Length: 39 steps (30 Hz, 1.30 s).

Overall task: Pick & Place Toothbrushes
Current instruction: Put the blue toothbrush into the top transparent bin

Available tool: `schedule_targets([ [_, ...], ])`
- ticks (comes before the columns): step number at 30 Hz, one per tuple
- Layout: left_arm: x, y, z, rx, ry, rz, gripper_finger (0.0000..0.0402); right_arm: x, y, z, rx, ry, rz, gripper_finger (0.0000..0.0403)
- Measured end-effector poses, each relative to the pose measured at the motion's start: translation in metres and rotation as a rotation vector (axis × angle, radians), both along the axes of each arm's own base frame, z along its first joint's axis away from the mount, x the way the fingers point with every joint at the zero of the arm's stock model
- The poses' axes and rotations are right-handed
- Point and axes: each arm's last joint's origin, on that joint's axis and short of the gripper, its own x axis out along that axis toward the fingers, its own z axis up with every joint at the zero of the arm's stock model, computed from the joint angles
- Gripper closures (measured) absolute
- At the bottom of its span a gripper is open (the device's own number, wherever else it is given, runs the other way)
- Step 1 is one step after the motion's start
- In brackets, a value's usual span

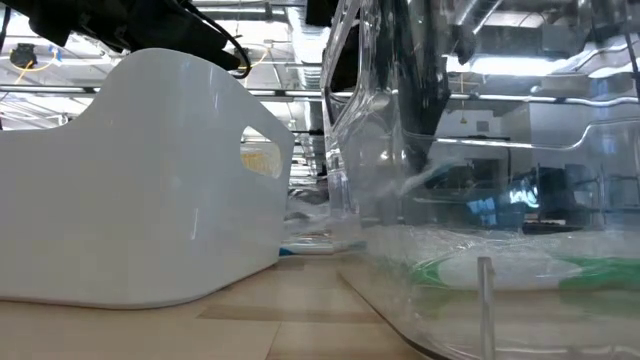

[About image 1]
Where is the grey horizontal rail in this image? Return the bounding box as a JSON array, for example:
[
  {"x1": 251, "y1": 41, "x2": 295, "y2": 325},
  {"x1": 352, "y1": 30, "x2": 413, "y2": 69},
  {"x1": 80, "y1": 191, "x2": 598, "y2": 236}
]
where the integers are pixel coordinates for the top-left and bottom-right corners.
[{"x1": 0, "y1": 83, "x2": 640, "y2": 107}]

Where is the silver ventilation duct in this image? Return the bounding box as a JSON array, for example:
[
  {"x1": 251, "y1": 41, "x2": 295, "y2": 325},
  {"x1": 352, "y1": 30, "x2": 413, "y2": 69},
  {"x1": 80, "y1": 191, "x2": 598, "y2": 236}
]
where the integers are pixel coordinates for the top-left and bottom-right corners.
[{"x1": 287, "y1": 4, "x2": 331, "y2": 91}]

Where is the blue white wrapped toothbrush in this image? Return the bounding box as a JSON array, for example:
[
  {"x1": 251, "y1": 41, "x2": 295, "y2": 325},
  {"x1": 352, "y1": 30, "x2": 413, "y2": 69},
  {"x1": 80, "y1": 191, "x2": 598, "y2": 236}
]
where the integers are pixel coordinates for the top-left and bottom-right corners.
[{"x1": 278, "y1": 241, "x2": 367, "y2": 257}]

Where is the orange white toothbrush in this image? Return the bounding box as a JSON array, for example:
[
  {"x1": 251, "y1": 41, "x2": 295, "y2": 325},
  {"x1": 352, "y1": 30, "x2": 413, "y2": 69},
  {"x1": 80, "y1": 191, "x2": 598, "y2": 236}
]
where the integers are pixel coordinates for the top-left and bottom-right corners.
[{"x1": 241, "y1": 148, "x2": 281, "y2": 178}]

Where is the yellow hanging cord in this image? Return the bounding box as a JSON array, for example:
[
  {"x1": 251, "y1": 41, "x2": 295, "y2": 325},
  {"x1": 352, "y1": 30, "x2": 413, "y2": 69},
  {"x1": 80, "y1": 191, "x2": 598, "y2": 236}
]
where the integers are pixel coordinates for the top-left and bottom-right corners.
[{"x1": 457, "y1": 74, "x2": 469, "y2": 125}]

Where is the black ceiling-hung device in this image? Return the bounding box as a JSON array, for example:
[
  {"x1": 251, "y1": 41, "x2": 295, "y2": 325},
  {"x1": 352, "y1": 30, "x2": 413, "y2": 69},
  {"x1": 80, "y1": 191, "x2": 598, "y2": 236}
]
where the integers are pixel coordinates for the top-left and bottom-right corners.
[{"x1": 8, "y1": 43, "x2": 40, "y2": 70}]

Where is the white plastic bin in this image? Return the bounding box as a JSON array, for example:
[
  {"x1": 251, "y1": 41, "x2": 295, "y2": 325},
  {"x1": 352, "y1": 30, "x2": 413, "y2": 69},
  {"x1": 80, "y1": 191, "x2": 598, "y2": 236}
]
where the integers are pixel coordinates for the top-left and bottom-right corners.
[{"x1": 0, "y1": 47, "x2": 297, "y2": 309}]

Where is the green white toothbrush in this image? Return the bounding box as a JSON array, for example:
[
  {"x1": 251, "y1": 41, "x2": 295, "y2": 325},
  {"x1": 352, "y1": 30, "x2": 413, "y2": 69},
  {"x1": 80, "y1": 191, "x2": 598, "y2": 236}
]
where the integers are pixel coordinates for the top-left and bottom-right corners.
[{"x1": 409, "y1": 254, "x2": 640, "y2": 292}]

